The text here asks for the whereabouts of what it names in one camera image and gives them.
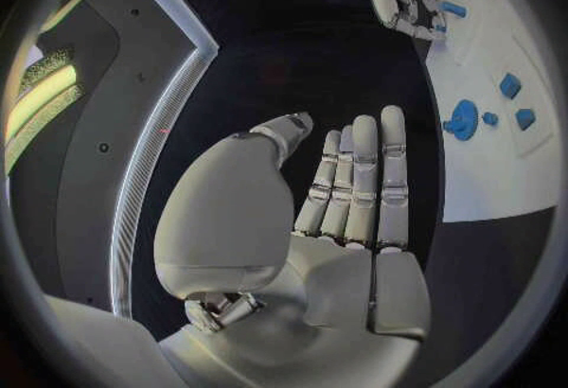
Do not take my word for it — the white task board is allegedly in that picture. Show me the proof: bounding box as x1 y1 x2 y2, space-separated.
418 0 563 224

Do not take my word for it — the blue block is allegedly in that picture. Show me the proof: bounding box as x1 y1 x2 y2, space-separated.
514 108 538 132
498 72 524 100

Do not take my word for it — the blue gear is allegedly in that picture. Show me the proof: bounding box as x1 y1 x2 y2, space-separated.
441 98 481 143

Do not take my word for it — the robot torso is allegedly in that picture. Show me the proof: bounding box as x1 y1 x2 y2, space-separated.
7 0 222 323

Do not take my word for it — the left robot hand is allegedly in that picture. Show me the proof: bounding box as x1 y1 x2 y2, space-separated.
152 104 434 388

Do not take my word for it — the blue cylinder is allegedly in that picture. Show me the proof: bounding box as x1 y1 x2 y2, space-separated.
440 1 469 20

